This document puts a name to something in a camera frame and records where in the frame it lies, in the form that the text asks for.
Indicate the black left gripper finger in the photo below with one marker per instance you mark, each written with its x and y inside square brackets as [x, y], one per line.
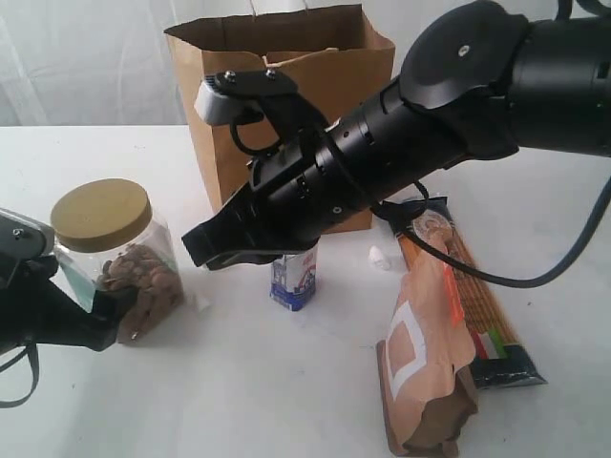
[64, 322]
[110, 307]

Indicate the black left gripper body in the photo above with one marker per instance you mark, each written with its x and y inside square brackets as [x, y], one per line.
[28, 295]

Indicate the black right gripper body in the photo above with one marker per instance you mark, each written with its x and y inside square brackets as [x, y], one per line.
[294, 187]

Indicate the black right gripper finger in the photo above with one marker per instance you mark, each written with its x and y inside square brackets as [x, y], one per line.
[227, 238]
[219, 255]

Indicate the small blue white milk carton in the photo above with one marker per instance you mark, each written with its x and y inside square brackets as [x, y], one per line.
[293, 279]

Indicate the almond jar yellow lid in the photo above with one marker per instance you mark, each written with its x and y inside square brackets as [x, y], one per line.
[107, 238]

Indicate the right robot arm black grey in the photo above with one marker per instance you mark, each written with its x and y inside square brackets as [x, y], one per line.
[479, 83]

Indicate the brown paper bag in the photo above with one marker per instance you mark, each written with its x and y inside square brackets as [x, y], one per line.
[333, 54]

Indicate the white foam peanut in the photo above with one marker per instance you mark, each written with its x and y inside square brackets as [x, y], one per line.
[396, 264]
[378, 259]

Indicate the spaghetti pack black ends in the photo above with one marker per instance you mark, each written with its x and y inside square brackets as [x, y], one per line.
[501, 359]

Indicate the brown kraft pouch orange label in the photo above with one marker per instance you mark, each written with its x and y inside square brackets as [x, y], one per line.
[427, 388]

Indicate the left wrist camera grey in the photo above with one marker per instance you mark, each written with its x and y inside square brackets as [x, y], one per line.
[23, 238]

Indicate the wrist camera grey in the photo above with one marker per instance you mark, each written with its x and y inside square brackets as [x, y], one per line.
[23, 238]
[223, 97]

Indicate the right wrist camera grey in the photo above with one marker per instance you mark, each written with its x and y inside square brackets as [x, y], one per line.
[223, 97]

